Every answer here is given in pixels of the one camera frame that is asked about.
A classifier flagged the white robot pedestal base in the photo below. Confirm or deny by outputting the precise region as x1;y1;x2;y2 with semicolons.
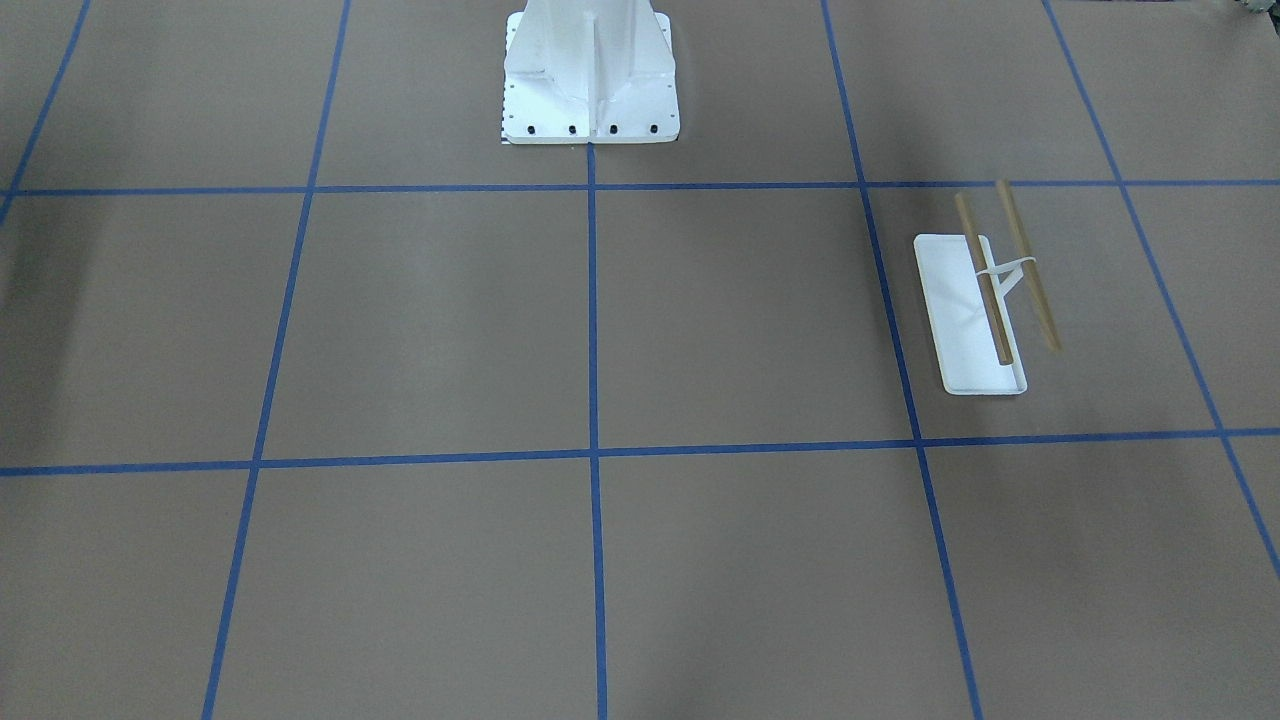
500;1;681;145

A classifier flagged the white towel rack with wooden bars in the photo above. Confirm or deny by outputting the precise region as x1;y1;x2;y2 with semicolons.
911;179;1062;397

